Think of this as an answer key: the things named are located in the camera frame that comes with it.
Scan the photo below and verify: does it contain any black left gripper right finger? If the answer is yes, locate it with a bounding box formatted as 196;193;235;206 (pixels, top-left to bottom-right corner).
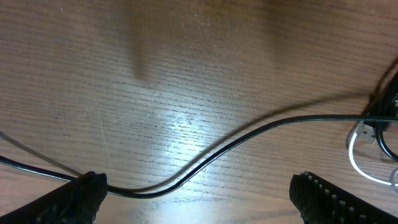
289;171;397;224

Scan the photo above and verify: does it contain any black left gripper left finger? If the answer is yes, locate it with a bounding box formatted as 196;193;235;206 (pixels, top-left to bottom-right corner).
1;172;108;224

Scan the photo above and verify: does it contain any white USB cable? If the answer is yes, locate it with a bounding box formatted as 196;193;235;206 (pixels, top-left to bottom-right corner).
345;119;398;187

